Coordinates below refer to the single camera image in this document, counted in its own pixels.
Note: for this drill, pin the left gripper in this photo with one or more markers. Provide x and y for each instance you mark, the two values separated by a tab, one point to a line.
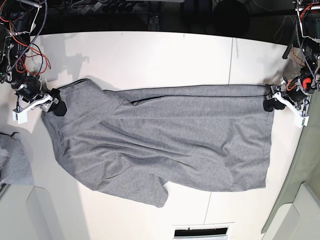
294	94

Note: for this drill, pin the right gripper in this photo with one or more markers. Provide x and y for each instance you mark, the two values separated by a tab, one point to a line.
33	93

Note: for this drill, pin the grey t-shirt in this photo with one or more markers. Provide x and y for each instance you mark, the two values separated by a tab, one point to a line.
130	143

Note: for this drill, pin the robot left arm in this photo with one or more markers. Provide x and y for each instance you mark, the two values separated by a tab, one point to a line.
306	35

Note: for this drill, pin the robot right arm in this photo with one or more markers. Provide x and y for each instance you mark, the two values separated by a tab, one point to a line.
21	60

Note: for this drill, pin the green chair at right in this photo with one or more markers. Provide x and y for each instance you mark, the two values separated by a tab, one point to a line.
306	158

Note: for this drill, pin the grey folded cloth pile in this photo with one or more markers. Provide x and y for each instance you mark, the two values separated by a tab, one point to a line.
15	156

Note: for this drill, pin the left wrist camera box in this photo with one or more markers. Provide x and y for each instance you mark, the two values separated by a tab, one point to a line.
301	121

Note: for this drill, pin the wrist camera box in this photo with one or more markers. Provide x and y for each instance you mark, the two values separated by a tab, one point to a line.
301	121
20	117

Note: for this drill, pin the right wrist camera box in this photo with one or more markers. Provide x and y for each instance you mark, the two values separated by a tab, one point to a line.
20	117

